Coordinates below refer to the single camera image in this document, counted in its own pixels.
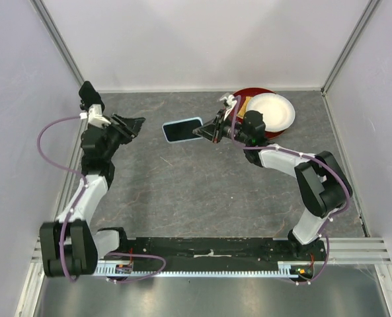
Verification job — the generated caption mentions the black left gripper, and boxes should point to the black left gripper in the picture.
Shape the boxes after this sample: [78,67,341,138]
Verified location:
[101,113,146,160]

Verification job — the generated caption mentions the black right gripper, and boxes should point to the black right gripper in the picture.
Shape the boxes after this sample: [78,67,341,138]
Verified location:
[193,110,250,145]

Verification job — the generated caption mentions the blue-cased smartphone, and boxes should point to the blue-cased smartphone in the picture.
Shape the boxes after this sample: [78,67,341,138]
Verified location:
[162,117,203,143]

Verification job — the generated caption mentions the black smartphone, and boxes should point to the black smartphone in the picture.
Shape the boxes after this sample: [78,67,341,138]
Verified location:
[78,81,103,111]

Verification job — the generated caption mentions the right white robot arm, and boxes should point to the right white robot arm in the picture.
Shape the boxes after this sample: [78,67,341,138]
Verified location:
[193,110,353,260]

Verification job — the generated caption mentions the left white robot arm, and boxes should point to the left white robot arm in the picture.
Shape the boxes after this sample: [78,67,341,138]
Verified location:
[39,114,145,281]

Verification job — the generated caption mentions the yellow sponge cloth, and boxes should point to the yellow sponge cloth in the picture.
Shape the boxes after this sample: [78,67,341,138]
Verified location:
[237,96,252,120]

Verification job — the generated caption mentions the round red tray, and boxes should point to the round red tray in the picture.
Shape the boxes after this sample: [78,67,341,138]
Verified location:
[229,87,286,139]

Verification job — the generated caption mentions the white paper plate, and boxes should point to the white paper plate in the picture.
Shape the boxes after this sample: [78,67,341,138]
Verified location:
[246,93,295,133]

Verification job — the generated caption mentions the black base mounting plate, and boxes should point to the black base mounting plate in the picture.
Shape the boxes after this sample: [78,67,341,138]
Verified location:
[95,237,327,278]

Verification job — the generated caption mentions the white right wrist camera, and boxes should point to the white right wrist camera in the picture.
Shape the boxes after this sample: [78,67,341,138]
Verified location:
[219,93,237,119]

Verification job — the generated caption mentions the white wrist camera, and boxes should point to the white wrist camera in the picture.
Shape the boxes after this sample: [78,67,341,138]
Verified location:
[219,93,237,119]
[79,104,111,129]

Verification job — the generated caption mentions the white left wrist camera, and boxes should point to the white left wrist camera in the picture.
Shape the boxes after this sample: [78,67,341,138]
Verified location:
[79,104,111,129]

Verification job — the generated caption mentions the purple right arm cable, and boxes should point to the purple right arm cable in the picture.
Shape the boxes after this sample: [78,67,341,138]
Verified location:
[230,95,352,287]

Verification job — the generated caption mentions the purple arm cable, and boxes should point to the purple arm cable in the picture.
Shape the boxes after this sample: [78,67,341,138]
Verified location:
[36,116,167,284]
[230,95,352,287]

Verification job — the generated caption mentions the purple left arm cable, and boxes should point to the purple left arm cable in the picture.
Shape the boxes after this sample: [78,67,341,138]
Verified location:
[36,116,167,284]

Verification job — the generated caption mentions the aluminium corner post left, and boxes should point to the aluminium corner post left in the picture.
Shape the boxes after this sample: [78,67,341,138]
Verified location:
[30,0,85,88]

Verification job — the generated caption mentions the aluminium corner post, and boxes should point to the aluminium corner post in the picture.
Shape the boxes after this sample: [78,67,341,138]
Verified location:
[30,0,85,88]
[321,0,381,97]

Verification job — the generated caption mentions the slotted cable duct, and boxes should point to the slotted cable duct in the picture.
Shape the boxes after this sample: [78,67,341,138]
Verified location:
[93,258,311,279]

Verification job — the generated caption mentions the aluminium frame rail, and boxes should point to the aluminium frame rail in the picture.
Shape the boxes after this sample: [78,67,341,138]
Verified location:
[33,236,391,265]

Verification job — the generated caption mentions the aluminium corner post right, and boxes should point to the aluminium corner post right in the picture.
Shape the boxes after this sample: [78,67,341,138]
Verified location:
[321,0,381,97]

